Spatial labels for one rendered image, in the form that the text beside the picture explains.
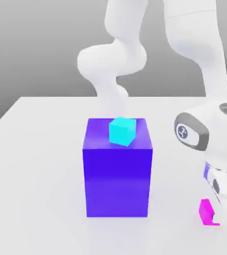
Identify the small magenta cube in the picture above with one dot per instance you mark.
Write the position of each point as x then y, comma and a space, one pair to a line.
205, 211

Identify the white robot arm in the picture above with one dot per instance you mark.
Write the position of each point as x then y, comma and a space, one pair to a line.
123, 57

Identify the large blue box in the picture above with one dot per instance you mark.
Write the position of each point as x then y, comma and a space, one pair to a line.
117, 179

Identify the small cyan cube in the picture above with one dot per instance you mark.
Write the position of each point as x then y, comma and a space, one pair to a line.
121, 132

